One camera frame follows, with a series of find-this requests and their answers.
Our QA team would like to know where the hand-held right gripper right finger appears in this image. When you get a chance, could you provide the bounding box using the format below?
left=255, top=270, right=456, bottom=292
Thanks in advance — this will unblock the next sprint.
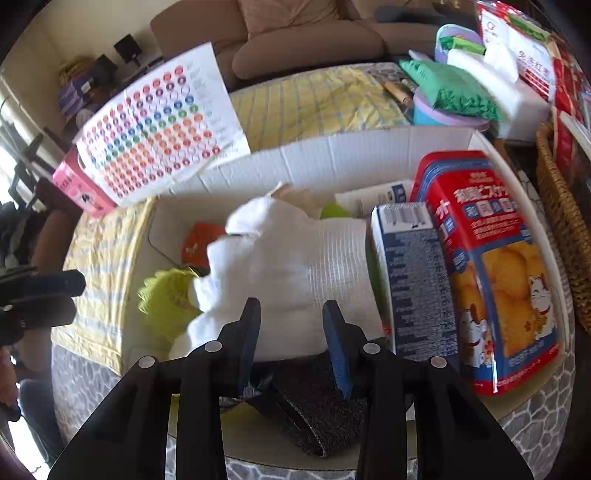
left=322, top=300, right=536, bottom=480

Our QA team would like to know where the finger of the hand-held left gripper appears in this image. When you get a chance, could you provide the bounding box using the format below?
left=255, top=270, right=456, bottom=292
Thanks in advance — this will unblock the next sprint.
left=0, top=270, right=86, bottom=308
left=0, top=296, right=77, bottom=345

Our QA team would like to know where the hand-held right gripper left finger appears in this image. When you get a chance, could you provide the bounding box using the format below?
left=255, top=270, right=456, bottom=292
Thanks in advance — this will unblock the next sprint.
left=48, top=298, right=262, bottom=480

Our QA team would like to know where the white cloth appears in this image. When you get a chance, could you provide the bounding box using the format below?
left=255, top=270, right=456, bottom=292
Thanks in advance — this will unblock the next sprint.
left=168, top=194, right=386, bottom=363

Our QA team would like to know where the orange sauce packet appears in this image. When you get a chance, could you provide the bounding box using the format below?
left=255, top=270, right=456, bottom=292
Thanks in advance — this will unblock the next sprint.
left=181, top=222, right=227, bottom=266

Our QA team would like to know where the white cardboard box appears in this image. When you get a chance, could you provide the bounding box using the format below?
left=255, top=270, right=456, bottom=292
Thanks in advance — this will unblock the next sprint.
left=122, top=126, right=578, bottom=472

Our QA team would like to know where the grey sandpaper strip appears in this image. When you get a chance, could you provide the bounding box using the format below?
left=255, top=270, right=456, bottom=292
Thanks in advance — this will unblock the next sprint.
left=219, top=355, right=370, bottom=457

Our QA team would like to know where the yellow shuttlecock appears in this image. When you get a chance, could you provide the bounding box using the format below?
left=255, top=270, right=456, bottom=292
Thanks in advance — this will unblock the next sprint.
left=137, top=268, right=208, bottom=344

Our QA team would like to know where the pink box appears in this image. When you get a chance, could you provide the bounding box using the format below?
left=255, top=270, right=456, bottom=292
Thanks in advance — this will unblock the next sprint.
left=52, top=148, right=118, bottom=219

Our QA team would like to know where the green plastic item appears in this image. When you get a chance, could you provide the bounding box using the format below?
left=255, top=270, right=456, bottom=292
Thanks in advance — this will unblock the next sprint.
left=320, top=203, right=356, bottom=221

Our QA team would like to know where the white plastic bottle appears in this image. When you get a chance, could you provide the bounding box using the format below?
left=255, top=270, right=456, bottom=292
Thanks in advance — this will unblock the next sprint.
left=335, top=179, right=414, bottom=217

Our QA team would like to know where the red biscuit tin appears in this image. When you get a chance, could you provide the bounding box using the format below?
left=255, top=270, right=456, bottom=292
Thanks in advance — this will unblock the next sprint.
left=410, top=150, right=571, bottom=397

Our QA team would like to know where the colourful dot sticker sheet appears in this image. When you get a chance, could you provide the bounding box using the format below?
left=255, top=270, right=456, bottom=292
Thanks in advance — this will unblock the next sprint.
left=76, top=41, right=251, bottom=208

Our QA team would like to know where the black speaker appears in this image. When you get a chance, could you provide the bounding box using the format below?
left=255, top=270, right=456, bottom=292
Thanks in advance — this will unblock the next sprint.
left=113, top=34, right=144, bottom=65
left=90, top=54, right=118, bottom=86

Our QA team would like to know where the yellow plaid cloth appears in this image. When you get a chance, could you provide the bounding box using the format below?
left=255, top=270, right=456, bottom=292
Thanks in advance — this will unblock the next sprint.
left=51, top=65, right=411, bottom=365

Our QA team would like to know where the blue pot with purple lid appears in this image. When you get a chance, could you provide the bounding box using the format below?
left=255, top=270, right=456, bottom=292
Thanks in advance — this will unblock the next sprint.
left=412, top=90, right=490, bottom=132

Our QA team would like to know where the wicker basket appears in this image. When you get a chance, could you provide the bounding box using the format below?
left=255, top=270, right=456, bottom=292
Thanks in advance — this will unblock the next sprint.
left=536, top=121, right=591, bottom=330

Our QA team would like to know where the green packet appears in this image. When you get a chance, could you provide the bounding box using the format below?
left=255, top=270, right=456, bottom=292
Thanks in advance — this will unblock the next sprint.
left=399, top=59, right=502, bottom=121

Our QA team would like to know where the brown sofa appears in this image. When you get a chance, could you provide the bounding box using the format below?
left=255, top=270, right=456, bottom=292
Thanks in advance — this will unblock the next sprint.
left=150, top=0, right=481, bottom=90

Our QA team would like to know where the white tissue pack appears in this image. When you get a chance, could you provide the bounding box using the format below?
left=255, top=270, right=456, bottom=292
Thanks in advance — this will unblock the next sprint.
left=447, top=44, right=552, bottom=139

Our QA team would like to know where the purple plastic container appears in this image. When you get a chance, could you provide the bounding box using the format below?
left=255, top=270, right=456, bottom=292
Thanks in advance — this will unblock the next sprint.
left=435, top=24, right=485, bottom=63

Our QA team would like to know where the red and white bag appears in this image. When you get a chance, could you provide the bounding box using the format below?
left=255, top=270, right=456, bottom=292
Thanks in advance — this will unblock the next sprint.
left=475, top=0, right=555, bottom=102

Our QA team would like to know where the wooden handled tool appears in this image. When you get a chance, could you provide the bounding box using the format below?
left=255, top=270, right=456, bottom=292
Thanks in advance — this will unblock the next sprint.
left=383, top=80, right=414, bottom=106

